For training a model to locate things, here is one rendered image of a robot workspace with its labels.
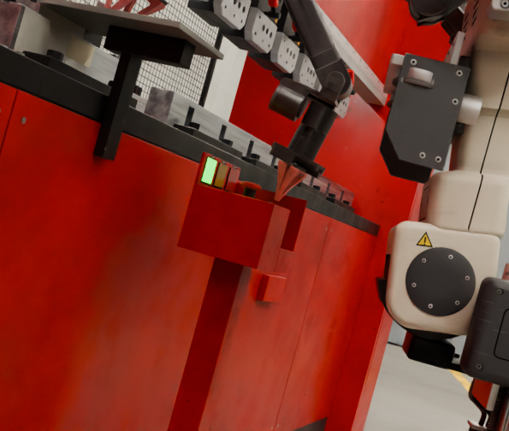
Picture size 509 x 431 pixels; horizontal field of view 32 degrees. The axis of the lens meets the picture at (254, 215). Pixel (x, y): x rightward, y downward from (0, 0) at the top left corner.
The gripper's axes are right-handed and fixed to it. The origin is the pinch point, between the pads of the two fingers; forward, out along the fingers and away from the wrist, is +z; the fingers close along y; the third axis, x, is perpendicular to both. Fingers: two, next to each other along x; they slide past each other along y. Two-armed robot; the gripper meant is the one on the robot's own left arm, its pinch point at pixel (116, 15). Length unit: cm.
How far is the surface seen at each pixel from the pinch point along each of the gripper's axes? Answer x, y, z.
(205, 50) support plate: 15.8, -2.5, -5.5
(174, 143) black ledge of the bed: 11.3, -24.2, 13.0
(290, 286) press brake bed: 22, -121, 36
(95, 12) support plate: 3.2, 9.7, 1.0
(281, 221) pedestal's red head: 37.2, -26.7, 9.9
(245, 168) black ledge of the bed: 10, -63, 12
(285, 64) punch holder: -14, -96, -12
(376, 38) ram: -30, -178, -40
